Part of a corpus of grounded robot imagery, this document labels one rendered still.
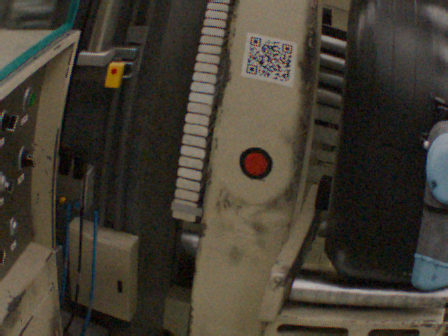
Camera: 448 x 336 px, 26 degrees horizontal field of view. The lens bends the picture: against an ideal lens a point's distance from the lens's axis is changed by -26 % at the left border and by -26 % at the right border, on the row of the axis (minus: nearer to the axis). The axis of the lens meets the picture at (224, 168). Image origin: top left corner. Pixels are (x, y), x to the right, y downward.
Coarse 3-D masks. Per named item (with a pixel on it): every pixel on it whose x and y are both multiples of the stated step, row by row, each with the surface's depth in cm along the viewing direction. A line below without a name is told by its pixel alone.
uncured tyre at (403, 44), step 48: (384, 0) 151; (432, 0) 154; (384, 48) 147; (432, 48) 147; (384, 96) 146; (432, 96) 145; (336, 192) 156; (384, 192) 150; (336, 240) 161; (384, 240) 155
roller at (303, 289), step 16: (304, 288) 170; (320, 288) 170; (336, 288) 170; (352, 288) 169; (368, 288) 169; (384, 288) 169; (400, 288) 168; (416, 288) 168; (336, 304) 171; (352, 304) 170; (368, 304) 169; (384, 304) 169; (400, 304) 168; (416, 304) 167; (432, 304) 167
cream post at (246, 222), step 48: (240, 0) 166; (288, 0) 164; (240, 48) 169; (240, 96) 171; (288, 96) 170; (240, 144) 174; (288, 144) 172; (240, 192) 176; (288, 192) 174; (240, 240) 178; (288, 240) 178; (192, 288) 183; (240, 288) 181
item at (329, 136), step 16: (336, 32) 218; (336, 48) 207; (320, 64) 208; (336, 64) 207; (320, 80) 210; (336, 80) 209; (320, 96) 210; (336, 96) 209; (320, 112) 212; (336, 112) 211; (320, 128) 212; (336, 144) 212; (320, 160) 228; (320, 176) 214
